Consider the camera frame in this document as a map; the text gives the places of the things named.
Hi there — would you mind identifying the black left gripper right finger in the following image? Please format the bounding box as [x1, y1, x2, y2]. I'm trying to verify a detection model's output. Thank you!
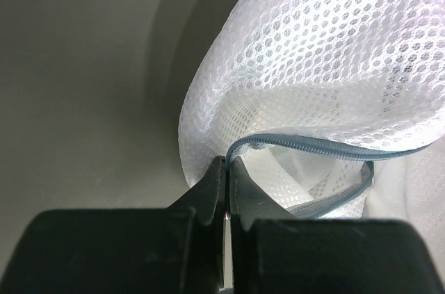
[227, 159, 444, 293]

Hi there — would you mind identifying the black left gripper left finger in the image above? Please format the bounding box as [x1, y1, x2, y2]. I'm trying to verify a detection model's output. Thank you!
[10, 156, 225, 293]

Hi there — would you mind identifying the white mesh laundry bag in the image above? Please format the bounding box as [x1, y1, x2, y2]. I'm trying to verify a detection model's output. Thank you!
[178, 0, 444, 272]

